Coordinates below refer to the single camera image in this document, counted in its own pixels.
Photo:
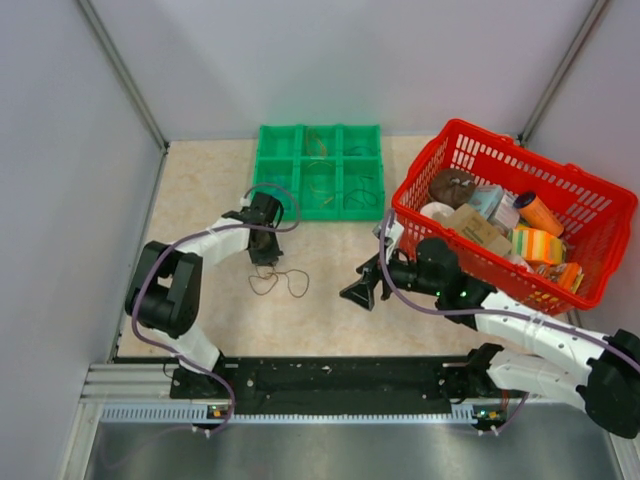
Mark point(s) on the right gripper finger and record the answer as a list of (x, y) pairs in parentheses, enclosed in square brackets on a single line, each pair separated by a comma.
[(373, 264), (362, 291)]

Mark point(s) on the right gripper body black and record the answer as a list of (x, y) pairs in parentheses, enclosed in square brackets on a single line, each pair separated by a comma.
[(403, 275)]

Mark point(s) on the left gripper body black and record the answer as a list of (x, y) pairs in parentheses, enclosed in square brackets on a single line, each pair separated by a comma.
[(268, 252)]

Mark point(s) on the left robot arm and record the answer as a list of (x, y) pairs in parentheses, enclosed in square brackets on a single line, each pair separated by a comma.
[(164, 295)]

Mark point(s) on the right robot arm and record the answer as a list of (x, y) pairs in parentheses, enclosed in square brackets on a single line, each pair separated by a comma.
[(595, 373)]

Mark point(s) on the brown cardboard box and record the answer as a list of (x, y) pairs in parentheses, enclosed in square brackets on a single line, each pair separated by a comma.
[(471, 225)]

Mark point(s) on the brown round pouch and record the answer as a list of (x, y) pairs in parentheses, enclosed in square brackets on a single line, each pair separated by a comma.
[(452, 187)]

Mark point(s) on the green six-compartment tray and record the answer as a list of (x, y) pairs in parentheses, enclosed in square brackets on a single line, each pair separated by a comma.
[(322, 173)]

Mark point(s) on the light blue patterned box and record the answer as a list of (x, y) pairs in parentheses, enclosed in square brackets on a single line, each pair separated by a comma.
[(495, 205)]

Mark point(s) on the yellow green sponge pack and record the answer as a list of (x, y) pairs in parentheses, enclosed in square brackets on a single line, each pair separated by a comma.
[(537, 246)]

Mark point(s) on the red plastic basket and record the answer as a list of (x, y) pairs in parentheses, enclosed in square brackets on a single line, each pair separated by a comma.
[(596, 215)]

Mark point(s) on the orange bottle blue cap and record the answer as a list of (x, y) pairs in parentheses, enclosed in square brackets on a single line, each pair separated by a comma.
[(535, 212)]

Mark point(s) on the orange snack packet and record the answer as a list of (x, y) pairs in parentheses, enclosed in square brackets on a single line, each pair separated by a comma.
[(567, 276)]

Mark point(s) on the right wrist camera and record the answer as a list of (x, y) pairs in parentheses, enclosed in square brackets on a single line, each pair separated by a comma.
[(393, 233)]

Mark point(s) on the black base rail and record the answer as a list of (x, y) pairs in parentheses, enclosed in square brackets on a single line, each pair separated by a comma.
[(337, 385)]

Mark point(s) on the left aluminium frame post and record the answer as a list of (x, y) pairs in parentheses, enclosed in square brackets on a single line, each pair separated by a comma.
[(122, 73)]

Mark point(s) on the aluminium frame post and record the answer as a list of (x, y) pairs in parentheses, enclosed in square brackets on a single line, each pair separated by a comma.
[(587, 29), (122, 73)]

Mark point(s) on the right aluminium frame post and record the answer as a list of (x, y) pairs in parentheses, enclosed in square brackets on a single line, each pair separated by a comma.
[(587, 29)]

